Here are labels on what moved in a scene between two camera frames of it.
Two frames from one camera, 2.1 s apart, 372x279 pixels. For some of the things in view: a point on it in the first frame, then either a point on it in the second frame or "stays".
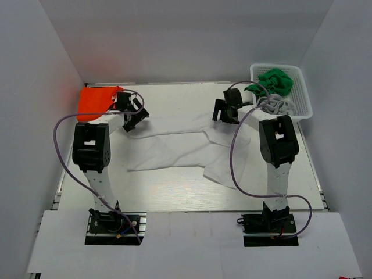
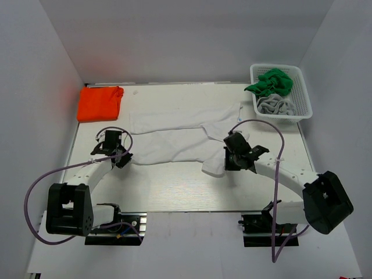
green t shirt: [275, 80] stays
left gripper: [139, 115] → [127, 158]
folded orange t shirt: [95, 100] stays
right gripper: [220, 106] → [228, 165]
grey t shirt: [276, 103] stays
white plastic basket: [297, 95] stays
